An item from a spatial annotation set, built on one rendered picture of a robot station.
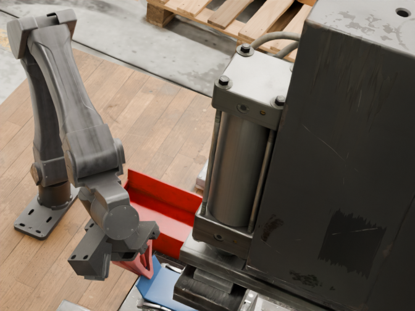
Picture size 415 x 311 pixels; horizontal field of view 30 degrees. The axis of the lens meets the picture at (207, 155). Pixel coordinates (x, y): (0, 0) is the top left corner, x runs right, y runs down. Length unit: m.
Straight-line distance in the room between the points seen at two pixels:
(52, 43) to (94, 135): 0.16
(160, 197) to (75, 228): 0.18
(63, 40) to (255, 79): 0.42
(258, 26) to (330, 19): 2.57
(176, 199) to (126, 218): 0.40
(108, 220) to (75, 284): 0.33
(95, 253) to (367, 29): 0.59
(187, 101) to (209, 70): 1.52
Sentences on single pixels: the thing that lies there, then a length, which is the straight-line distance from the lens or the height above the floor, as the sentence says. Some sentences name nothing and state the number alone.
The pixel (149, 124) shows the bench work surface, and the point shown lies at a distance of 1.73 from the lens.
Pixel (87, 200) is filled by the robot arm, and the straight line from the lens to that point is 1.21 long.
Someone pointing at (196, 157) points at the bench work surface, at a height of 0.90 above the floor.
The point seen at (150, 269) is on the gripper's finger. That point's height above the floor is 1.02.
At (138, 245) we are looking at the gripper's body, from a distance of 1.24.
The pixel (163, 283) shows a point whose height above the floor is 0.99.
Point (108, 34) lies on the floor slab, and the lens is 3.46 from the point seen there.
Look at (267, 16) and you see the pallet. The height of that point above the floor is 0.14.
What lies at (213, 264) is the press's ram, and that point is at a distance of 1.14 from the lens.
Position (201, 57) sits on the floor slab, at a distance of 3.37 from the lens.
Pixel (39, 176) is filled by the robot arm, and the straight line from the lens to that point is 1.45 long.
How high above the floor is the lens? 2.09
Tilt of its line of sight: 45 degrees down
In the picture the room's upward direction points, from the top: 9 degrees clockwise
